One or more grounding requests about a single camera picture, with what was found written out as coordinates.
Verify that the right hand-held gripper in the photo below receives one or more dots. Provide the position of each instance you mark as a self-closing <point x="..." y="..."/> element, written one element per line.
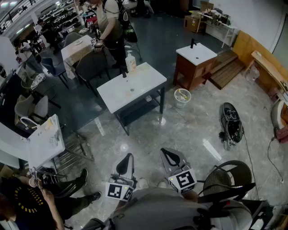
<point x="183" y="179"/>

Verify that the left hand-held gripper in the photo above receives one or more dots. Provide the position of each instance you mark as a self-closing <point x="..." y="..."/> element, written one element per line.
<point x="117" y="191"/>

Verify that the person's right forearm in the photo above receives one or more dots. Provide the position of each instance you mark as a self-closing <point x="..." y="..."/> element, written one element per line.
<point x="191" y="196"/>

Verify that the person's left forearm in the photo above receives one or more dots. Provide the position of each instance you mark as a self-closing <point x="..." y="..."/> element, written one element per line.
<point x="123" y="204"/>

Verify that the clear pump soap bottle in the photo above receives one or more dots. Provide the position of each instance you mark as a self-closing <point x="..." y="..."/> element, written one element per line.
<point x="130" y="64"/>

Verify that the person's left shoe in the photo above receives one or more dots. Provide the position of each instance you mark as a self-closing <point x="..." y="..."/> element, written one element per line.
<point x="143" y="183"/>

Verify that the person's shoe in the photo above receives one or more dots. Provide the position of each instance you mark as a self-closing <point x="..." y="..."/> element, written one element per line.
<point x="143" y="183"/>
<point x="162" y="184"/>

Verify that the person's right shoe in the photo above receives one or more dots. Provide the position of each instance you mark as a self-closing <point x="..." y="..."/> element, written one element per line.
<point x="162" y="184"/>

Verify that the person's grey clothing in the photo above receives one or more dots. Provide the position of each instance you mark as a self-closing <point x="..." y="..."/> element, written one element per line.
<point x="162" y="209"/>

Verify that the black wicker chair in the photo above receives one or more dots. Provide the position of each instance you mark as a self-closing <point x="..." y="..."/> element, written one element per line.
<point x="220" y="177"/>

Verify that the metal rack sink stand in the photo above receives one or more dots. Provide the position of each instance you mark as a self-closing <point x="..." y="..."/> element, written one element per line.
<point x="74" y="148"/>

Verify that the white mesh waste bin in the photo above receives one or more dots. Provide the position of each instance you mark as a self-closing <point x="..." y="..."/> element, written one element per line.
<point x="182" y="102"/>

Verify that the black metal sink stand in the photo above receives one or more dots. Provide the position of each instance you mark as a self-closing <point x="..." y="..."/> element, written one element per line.
<point x="161" y="101"/>

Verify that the black chest-mounted device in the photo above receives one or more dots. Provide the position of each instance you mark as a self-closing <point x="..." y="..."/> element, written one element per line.
<point x="225" y="193"/>

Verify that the yellow wrapper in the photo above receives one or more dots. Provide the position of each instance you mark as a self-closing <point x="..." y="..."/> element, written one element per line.
<point x="182" y="94"/>

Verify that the white ceramic sink basin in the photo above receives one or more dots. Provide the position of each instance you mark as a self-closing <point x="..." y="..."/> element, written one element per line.
<point x="117" y="94"/>
<point x="45" y="148"/>

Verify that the wooden vanity cabinet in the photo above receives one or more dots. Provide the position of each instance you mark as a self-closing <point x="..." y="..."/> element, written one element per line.
<point x="191" y="72"/>

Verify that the black cylindrical faucet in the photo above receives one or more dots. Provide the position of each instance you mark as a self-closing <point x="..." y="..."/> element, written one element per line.
<point x="124" y="73"/>

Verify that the grey upholstered armchair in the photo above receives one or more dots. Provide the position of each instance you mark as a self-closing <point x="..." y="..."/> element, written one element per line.
<point x="40" y="107"/>

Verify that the wooden steps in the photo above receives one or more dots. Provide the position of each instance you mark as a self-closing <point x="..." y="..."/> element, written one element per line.
<point x="226" y="69"/>

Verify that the dark grey dining chair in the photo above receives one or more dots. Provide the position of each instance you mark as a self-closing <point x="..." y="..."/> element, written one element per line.
<point x="92" y="65"/>

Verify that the red bag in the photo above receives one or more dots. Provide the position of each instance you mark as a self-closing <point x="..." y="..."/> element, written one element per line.
<point x="282" y="134"/>

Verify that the white tub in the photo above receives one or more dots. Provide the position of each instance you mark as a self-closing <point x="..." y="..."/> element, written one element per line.
<point x="276" y="114"/>

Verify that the black angular faucet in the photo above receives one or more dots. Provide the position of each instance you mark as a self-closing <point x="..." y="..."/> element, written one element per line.
<point x="192" y="43"/>

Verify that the blue chair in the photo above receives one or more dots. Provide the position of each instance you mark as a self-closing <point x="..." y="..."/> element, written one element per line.
<point x="52" y="66"/>

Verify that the light wooden bench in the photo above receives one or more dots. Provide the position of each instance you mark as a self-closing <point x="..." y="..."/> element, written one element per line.
<point x="267" y="67"/>

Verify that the white plate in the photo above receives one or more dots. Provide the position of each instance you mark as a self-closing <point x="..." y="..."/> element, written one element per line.
<point x="79" y="42"/>

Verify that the cardboard box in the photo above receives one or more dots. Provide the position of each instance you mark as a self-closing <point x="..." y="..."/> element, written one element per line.
<point x="192" y="23"/>

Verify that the grey shell chair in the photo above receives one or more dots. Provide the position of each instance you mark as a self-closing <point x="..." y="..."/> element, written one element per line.
<point x="72" y="38"/>

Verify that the equipment shelves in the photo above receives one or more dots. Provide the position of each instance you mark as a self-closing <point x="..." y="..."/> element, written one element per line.
<point x="63" y="13"/>

